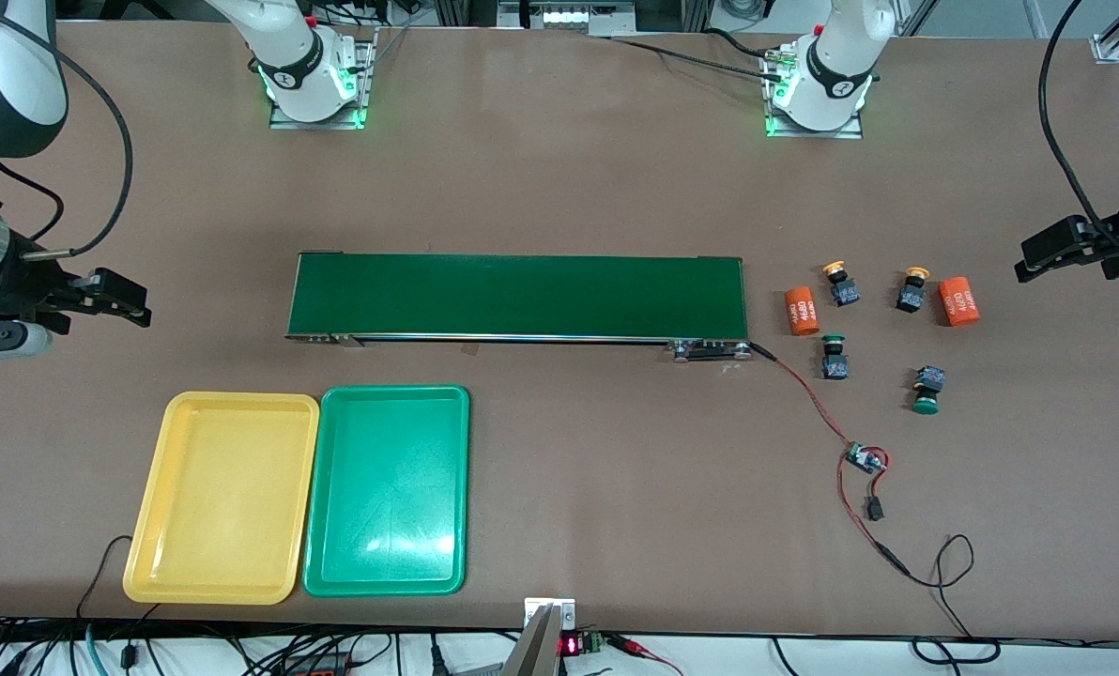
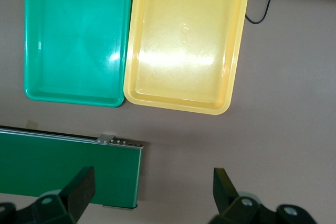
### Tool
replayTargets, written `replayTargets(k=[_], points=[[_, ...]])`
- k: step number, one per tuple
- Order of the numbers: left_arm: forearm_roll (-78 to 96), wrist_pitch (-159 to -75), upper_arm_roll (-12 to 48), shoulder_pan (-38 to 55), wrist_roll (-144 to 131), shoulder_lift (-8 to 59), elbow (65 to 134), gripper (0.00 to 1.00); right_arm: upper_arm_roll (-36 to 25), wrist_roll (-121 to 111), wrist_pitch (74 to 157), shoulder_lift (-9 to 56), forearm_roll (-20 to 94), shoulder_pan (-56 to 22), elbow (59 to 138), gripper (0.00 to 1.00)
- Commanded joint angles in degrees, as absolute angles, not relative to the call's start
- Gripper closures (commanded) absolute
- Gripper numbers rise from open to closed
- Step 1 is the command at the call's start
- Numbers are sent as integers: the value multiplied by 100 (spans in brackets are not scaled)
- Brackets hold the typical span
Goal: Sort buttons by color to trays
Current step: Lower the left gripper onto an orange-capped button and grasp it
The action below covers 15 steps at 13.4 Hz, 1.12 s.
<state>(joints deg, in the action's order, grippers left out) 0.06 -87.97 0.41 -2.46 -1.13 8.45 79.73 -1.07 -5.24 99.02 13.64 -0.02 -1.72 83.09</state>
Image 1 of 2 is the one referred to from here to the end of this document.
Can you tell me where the orange cylindrical battery cell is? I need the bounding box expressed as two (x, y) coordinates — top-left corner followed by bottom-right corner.
(937, 276), (982, 328)
(784, 284), (823, 337)

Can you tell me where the yellow push button switch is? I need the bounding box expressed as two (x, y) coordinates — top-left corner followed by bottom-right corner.
(895, 267), (931, 315)
(822, 260), (861, 308)

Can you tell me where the green push button switch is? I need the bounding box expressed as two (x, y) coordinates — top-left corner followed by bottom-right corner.
(911, 365), (947, 416)
(820, 331), (851, 381)

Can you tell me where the yellow plastic tray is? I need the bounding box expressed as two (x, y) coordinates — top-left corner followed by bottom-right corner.
(122, 391), (321, 606)

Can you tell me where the black connector with short lead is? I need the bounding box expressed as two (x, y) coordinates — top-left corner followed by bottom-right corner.
(864, 462), (892, 523)

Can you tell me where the green plastic tray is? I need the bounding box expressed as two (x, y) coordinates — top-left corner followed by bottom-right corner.
(301, 384), (471, 598)

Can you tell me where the green conveyor belt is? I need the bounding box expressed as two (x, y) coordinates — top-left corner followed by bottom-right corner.
(284, 251), (753, 362)

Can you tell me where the white electronics box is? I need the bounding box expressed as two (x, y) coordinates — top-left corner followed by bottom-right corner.
(498, 0), (637, 37)

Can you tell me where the red clip lead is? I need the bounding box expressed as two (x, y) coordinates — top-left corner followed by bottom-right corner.
(606, 634), (684, 676)

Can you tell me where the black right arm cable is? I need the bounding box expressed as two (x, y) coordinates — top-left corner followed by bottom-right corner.
(0, 19), (135, 259)

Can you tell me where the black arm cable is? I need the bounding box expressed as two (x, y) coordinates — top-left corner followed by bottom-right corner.
(1038, 0), (1119, 259)
(0, 19), (135, 259)

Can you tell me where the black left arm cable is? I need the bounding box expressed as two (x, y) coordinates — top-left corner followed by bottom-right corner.
(1038, 0), (1119, 259)

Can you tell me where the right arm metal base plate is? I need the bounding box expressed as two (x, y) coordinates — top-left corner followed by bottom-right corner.
(268, 28), (375, 131)

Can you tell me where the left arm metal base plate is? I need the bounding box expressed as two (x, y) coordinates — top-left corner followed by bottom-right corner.
(761, 47), (866, 140)

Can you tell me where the red black twin wire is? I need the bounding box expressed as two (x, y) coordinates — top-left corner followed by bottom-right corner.
(774, 355), (859, 450)

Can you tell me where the thin black looped cable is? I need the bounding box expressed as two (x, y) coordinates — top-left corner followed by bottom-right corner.
(905, 533), (1002, 666)

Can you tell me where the thin red wire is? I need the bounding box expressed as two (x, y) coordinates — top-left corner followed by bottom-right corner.
(837, 458), (889, 555)

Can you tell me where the short black base cable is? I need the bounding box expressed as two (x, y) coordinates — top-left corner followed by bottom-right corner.
(705, 26), (781, 62)

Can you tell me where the long black base cable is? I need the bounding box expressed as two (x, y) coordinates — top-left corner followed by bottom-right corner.
(606, 36), (786, 84)

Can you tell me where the silver mount bracket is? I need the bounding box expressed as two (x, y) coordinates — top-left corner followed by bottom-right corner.
(524, 597), (576, 628)

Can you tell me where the grey metal camera pole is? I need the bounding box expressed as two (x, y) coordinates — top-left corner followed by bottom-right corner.
(501, 606), (562, 676)

